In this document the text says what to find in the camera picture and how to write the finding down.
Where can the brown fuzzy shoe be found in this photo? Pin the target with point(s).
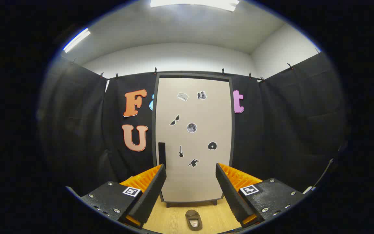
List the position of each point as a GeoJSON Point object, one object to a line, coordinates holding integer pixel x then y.
{"type": "Point", "coordinates": [193, 215]}

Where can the dark grey shoe cabinet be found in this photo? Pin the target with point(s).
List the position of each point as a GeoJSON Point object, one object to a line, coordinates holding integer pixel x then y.
{"type": "Point", "coordinates": [193, 75]}

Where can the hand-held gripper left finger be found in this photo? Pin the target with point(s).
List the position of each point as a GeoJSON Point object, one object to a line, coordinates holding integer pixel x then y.
{"type": "Point", "coordinates": [153, 191]}

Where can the wide ceiling light panel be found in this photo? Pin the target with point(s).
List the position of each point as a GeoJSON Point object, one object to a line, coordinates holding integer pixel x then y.
{"type": "Point", "coordinates": [193, 3]}

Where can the black backdrop cloth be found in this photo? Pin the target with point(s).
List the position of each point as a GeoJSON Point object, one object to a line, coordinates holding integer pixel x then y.
{"type": "Point", "coordinates": [76, 130]}

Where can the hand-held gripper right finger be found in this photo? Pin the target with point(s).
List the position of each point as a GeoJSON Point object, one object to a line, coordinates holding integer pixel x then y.
{"type": "Point", "coordinates": [229, 191]}

